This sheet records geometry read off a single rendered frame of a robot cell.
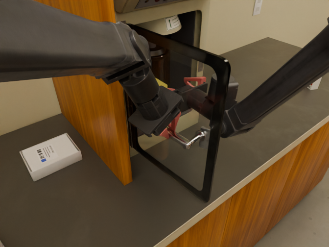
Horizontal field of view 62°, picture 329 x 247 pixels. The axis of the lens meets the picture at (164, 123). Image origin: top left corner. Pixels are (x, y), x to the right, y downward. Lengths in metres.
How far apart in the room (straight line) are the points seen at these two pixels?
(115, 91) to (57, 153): 0.38
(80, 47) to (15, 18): 0.08
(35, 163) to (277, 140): 0.82
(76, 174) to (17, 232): 0.22
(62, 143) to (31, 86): 0.29
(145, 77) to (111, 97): 0.22
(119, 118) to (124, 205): 0.26
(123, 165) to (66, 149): 0.24
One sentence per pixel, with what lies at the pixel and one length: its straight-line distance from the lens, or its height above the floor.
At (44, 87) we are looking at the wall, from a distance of 1.17.
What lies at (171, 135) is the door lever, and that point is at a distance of 0.60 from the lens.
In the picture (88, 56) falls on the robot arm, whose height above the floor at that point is 1.48.
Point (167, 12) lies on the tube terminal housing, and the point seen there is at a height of 1.38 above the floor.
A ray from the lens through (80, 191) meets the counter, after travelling 0.86.
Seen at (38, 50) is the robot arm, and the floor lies 1.51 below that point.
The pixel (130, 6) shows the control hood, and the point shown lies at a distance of 0.66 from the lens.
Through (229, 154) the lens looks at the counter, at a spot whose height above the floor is 0.94.
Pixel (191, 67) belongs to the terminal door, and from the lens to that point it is 0.55.
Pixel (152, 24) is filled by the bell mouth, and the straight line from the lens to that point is 0.81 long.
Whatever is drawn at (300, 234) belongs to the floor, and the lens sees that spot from 2.03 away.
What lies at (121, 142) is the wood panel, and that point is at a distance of 0.73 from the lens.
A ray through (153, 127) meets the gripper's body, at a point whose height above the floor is 1.27.
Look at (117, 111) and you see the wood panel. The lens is 0.67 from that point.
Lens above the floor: 1.59
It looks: 37 degrees down
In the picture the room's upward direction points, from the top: straight up
